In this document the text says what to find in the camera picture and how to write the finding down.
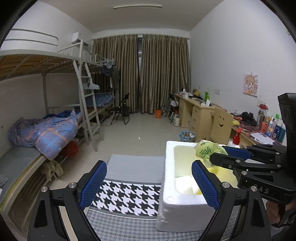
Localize yellow foam fruit net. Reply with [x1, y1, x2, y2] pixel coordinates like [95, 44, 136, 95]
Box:
[192, 166, 237, 195]

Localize person's right hand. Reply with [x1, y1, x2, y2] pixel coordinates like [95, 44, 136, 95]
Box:
[266, 200, 295, 224]

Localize brown curtains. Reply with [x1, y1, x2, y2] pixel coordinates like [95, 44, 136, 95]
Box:
[92, 35, 190, 114]

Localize ceiling tube light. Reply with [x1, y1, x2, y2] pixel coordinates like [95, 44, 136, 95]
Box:
[113, 4, 162, 10]

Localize houndstooth table cloth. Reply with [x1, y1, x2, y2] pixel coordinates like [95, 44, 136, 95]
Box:
[87, 155, 214, 240]

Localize anime wall poster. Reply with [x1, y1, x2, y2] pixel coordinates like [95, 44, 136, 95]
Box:
[243, 73, 258, 97]

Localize white metal bunk bed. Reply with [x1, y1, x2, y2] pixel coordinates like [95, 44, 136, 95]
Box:
[1, 28, 102, 236]

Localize black folding chair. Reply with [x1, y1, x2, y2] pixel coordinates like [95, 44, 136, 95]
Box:
[110, 93, 130, 125]

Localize blue floor basin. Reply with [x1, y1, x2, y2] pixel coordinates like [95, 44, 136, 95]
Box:
[179, 131, 196, 142]

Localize orange box on floor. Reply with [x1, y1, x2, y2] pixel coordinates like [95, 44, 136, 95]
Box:
[155, 109, 162, 118]

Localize blue plaid quilt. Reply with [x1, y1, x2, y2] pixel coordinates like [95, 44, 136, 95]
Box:
[8, 110, 82, 161]

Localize wooden desk with drawers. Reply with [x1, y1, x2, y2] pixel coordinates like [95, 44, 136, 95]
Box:
[174, 93, 286, 149]

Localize green packaged soft ball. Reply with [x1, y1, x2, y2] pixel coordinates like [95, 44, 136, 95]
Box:
[194, 138, 228, 168]

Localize white air conditioner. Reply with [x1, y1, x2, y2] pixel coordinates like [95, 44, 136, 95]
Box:
[71, 32, 91, 47]

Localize white styrofoam box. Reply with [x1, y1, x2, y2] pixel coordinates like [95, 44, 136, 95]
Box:
[156, 141, 215, 232]

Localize white bottle red pump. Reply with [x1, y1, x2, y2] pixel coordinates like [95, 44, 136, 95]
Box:
[232, 128, 242, 146]

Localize white thermos jug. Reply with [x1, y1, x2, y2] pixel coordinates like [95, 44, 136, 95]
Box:
[174, 116, 180, 127]

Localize wooden smiley chair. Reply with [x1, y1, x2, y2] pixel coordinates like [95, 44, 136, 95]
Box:
[210, 108, 233, 145]

